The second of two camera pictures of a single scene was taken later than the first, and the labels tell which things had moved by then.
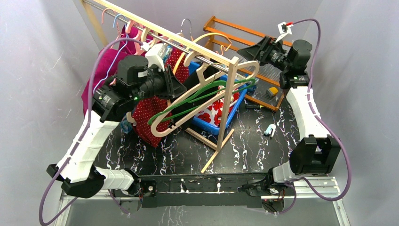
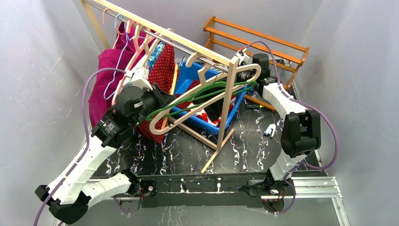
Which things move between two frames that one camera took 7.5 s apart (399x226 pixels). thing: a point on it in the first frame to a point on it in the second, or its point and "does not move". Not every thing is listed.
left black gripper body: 170,83 to 157,97
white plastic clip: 267,130 does not move
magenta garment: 107,65 does not move
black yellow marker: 252,107 does not move
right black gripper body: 273,56 to 243,76
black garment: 193,79 to 214,110
